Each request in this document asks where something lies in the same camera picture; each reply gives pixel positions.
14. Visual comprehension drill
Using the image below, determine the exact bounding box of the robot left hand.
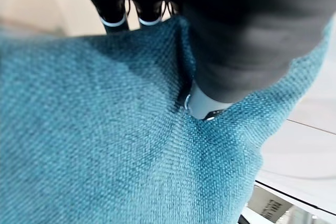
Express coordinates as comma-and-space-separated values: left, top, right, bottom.
73, 0, 336, 121

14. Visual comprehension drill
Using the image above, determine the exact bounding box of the teal woven cushion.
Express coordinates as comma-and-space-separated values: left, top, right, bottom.
0, 15, 334, 224

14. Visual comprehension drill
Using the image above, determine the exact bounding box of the white cabinet with label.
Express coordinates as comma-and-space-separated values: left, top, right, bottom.
237, 179, 336, 224

